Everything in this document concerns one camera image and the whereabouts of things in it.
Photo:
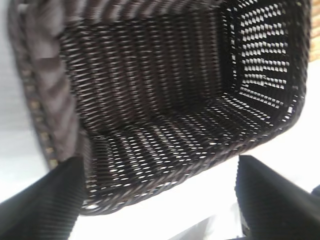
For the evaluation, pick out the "long striped bread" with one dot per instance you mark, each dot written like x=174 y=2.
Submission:
x=315 y=30

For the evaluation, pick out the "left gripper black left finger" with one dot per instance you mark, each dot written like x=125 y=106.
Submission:
x=42 y=205

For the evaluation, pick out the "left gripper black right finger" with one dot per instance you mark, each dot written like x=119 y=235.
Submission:
x=275 y=207

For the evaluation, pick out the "dark brown wicker basket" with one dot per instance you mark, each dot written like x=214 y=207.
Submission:
x=150 y=100

